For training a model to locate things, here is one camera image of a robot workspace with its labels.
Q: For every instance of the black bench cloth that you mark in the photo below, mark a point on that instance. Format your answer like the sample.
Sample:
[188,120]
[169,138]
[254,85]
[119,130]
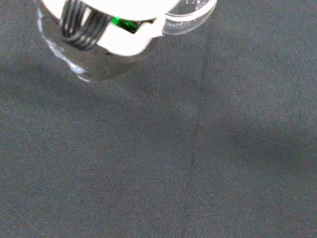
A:
[173,161]

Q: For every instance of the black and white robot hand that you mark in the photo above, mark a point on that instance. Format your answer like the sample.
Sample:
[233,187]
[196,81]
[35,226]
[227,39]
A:
[123,42]

